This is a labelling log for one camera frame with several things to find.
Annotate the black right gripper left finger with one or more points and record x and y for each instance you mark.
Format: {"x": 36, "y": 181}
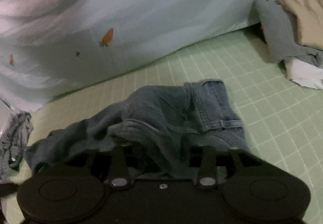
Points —
{"x": 122, "y": 164}

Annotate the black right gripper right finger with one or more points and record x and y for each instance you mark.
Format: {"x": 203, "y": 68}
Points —
{"x": 216, "y": 167}

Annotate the blue denim jeans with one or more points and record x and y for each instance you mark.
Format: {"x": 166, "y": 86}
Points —
{"x": 165, "y": 121}

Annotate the green grid mat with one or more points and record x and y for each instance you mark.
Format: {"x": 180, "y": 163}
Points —
{"x": 282, "y": 120}

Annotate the grey plaid shirt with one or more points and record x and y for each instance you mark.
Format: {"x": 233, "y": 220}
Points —
{"x": 14, "y": 140}

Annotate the white folded garment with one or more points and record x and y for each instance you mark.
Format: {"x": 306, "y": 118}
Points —
{"x": 304, "y": 74}

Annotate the light blue carrot-print sheet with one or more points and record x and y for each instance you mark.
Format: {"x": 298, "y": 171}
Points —
{"x": 51, "y": 47}

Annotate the grey folded garment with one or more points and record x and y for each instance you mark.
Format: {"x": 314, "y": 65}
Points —
{"x": 280, "y": 34}

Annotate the beige folded garment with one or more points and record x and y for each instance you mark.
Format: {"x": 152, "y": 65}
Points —
{"x": 308, "y": 15}

